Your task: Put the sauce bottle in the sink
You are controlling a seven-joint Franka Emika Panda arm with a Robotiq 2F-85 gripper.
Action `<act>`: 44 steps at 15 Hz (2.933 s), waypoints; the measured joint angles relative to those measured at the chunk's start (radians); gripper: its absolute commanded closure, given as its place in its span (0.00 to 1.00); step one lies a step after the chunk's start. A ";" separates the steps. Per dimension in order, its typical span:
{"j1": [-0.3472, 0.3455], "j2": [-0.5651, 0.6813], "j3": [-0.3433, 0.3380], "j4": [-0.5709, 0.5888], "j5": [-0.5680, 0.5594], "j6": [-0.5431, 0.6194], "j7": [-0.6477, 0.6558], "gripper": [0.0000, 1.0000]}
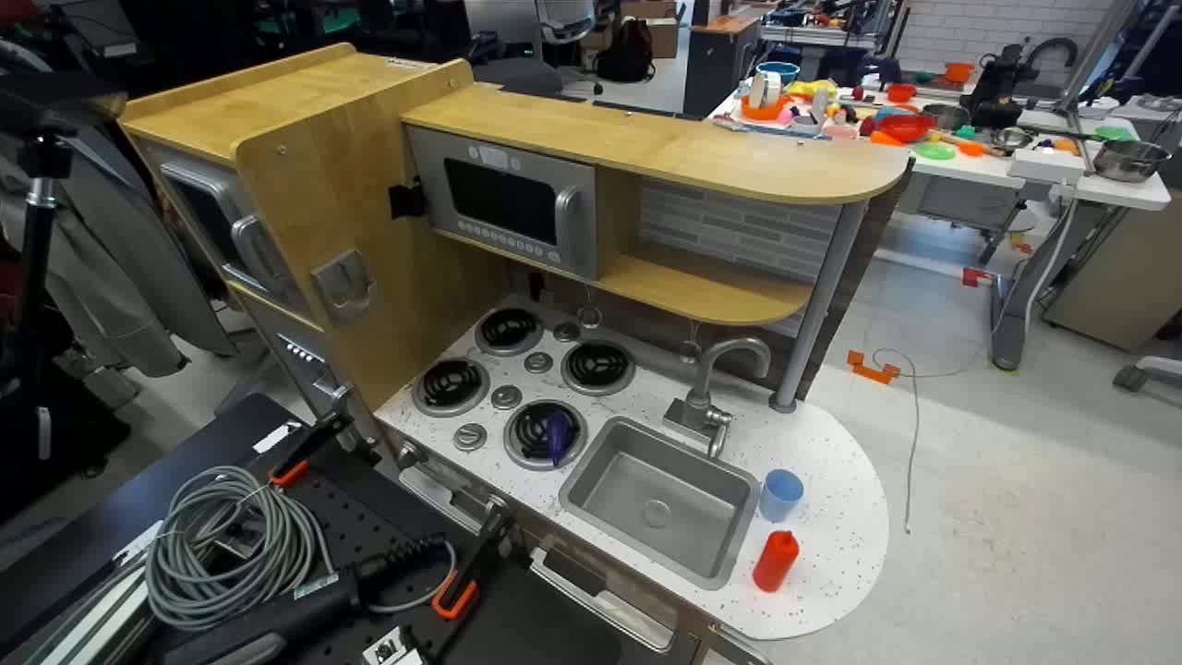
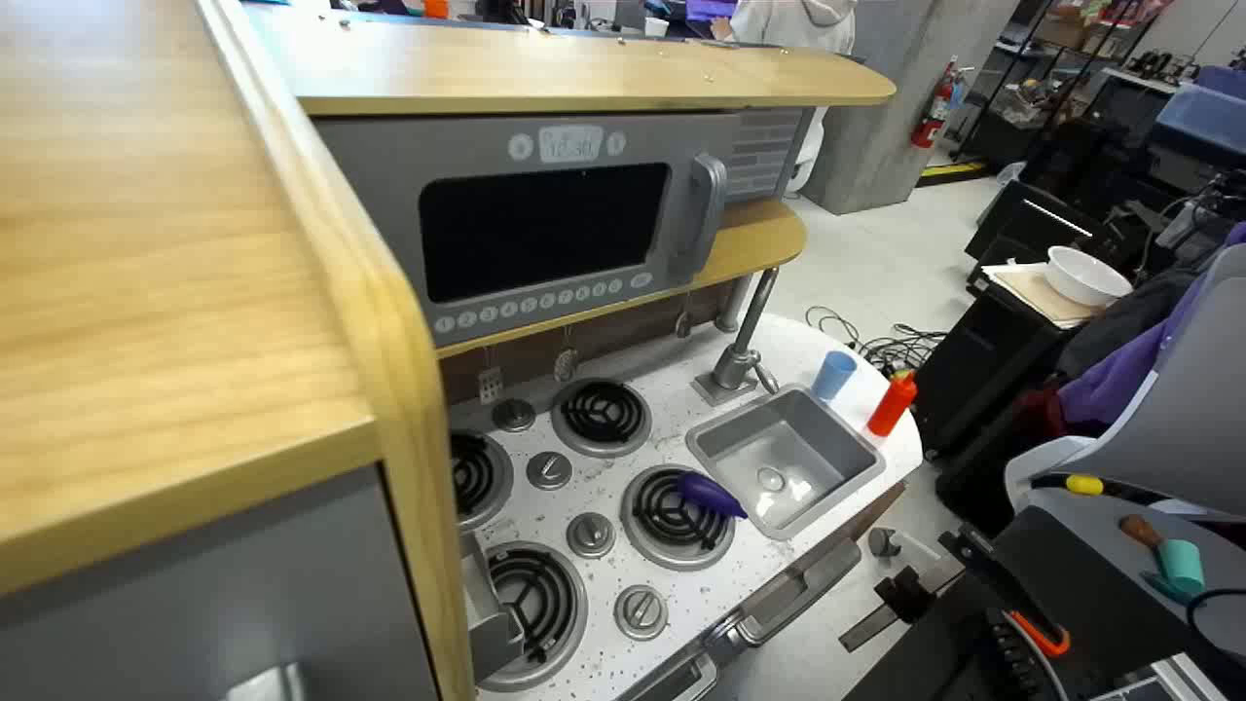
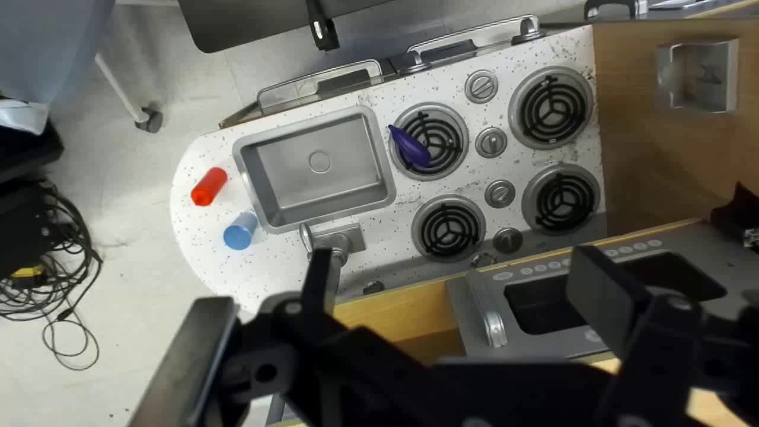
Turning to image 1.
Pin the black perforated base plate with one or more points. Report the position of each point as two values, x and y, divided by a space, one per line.
356 517

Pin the wooden toy kitchen unit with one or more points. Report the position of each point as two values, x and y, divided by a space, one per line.
320 150

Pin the grey toy faucet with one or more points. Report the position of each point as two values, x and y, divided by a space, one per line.
700 411

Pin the purple toy eggplant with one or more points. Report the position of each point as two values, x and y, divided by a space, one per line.
556 434

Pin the red cup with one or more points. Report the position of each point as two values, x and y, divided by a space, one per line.
778 563

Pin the grey toy microwave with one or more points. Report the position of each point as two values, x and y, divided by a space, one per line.
503 204

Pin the blue plastic cup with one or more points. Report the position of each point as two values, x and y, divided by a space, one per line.
780 498

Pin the blue plastic bowl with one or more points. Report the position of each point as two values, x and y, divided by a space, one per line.
778 70

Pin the red plastic bowl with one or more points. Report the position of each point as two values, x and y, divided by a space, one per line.
906 127

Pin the grey stove knob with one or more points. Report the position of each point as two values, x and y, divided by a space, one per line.
508 395
535 361
565 330
469 438

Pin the white work table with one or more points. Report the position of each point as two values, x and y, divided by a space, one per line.
985 172

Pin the green plastic plate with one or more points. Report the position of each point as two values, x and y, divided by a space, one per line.
934 150

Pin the black door latch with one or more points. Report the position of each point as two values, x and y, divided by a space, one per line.
407 197

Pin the beige cabinet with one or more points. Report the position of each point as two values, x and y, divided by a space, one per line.
1119 283

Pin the black backpack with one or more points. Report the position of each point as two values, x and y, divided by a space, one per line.
628 48

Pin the steel toy sink basin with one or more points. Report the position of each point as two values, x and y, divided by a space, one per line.
650 500

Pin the orange plastic bracket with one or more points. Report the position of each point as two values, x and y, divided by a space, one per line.
874 367

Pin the black toy stove burner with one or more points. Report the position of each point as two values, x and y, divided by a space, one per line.
523 430
508 330
599 363
452 384

